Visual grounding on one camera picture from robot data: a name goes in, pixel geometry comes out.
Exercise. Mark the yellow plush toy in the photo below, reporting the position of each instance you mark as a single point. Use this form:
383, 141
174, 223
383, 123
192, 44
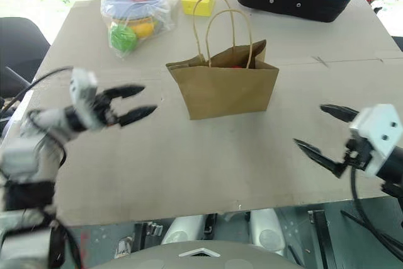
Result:
144, 29

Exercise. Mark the brown paper bag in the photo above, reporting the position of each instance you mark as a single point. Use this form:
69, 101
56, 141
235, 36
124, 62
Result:
226, 92

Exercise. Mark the white rounded robot leg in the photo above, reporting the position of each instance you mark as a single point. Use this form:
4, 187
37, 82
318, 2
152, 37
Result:
267, 234
181, 229

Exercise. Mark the blue round plush toy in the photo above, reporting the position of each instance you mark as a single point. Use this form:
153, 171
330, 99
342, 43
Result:
148, 1

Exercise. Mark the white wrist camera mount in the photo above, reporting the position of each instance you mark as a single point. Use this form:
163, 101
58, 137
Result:
381, 127
82, 95

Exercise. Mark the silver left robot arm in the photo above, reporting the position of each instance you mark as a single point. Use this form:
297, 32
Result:
22, 162

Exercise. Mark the black metal stand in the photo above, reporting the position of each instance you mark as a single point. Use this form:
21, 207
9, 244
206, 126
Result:
321, 243

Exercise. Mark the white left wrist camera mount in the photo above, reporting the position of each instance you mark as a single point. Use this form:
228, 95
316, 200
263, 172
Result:
82, 95

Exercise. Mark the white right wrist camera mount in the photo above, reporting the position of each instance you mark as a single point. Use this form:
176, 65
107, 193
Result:
381, 127

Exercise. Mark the silver robot torso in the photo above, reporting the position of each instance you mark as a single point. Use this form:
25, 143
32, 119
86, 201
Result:
198, 258

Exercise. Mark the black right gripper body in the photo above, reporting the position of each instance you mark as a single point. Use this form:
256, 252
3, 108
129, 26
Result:
360, 154

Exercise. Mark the clear plastic bag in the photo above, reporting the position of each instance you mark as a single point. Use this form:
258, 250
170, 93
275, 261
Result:
167, 4

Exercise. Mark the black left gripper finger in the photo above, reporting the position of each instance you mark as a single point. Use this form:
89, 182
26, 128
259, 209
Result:
137, 114
126, 91

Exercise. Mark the green plush toy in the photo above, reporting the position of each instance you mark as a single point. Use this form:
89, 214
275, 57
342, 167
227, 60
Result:
123, 38

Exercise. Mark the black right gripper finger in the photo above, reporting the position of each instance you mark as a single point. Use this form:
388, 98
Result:
321, 158
341, 114

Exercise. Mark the blurry red object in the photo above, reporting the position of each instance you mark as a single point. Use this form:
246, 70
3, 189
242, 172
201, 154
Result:
237, 66

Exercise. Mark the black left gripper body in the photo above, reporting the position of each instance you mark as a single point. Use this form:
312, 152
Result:
102, 111

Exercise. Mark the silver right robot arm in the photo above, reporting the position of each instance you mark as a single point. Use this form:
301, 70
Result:
393, 168

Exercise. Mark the black office chair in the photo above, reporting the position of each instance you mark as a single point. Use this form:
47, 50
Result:
19, 48

